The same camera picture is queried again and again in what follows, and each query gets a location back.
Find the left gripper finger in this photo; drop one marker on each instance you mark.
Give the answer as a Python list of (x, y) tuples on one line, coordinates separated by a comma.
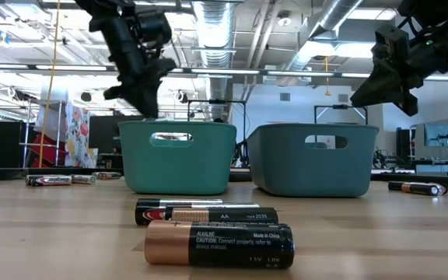
[(140, 97), (159, 70)]

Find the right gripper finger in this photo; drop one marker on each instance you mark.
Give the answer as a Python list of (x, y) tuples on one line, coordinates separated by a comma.
[(379, 89), (407, 97)]

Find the green teal plastic bin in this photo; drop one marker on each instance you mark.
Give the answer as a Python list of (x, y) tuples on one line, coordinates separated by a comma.
[(177, 167)]

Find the blue teal plastic bin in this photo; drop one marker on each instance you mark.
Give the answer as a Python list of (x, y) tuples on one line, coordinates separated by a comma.
[(309, 171)]

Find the black speaker box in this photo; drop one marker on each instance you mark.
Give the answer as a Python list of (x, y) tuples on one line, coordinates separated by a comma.
[(403, 144)]

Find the grey monitor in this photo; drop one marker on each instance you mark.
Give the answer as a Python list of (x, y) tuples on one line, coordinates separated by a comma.
[(439, 134)]

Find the black screen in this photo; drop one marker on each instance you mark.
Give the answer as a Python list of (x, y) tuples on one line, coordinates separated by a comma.
[(103, 134)]

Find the long ceiling light strip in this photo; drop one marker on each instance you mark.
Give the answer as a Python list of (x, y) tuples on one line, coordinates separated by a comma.
[(305, 73), (224, 71)]

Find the floral patterned panel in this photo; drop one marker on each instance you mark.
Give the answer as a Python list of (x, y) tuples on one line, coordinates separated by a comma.
[(78, 136)]

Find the red slanted board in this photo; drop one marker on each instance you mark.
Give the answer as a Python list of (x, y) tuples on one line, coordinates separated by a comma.
[(51, 151)]

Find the round ceiling device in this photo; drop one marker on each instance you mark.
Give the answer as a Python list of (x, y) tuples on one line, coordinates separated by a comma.
[(284, 21)]

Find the metal rack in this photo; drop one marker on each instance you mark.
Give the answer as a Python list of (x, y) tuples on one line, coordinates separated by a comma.
[(26, 128)]

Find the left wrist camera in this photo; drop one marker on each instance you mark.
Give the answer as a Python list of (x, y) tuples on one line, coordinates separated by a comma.
[(154, 27)]

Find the silver spiral ventilation duct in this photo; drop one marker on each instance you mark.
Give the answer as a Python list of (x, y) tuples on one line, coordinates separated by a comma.
[(214, 39)]

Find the silver slanted ventilation duct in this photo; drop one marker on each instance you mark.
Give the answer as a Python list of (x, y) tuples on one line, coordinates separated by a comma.
[(325, 23)]

